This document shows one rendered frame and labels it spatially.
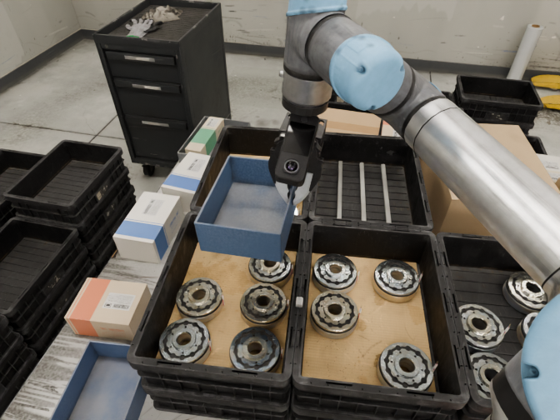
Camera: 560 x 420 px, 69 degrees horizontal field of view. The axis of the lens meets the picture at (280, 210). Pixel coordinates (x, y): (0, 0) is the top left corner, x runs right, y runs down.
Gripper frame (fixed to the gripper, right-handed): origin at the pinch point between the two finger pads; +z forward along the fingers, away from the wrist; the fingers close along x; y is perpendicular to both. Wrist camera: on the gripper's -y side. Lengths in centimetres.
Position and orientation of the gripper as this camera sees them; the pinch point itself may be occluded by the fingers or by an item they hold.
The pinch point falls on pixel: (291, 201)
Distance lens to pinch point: 74.0
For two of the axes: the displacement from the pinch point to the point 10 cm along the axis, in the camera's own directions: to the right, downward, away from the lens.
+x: -9.7, -2.2, 1.3
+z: -0.7, 7.2, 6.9
